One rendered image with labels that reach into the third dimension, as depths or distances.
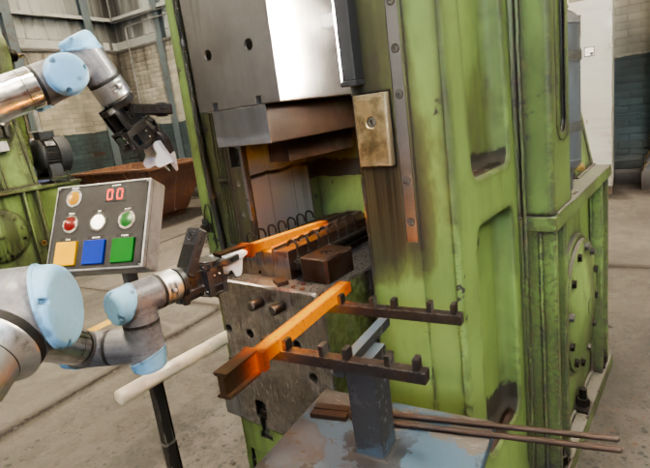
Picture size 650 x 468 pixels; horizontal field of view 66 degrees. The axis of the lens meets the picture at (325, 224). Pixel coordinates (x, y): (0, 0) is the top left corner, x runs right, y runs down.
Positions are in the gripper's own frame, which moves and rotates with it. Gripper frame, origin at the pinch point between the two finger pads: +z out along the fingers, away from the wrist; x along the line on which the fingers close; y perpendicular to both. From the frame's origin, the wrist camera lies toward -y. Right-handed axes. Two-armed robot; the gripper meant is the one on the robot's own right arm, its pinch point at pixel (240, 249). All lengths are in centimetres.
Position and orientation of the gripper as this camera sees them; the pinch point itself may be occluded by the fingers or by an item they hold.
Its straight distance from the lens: 127.0
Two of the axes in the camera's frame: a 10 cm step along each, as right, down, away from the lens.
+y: 1.3, 9.7, 2.0
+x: 7.9, 0.3, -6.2
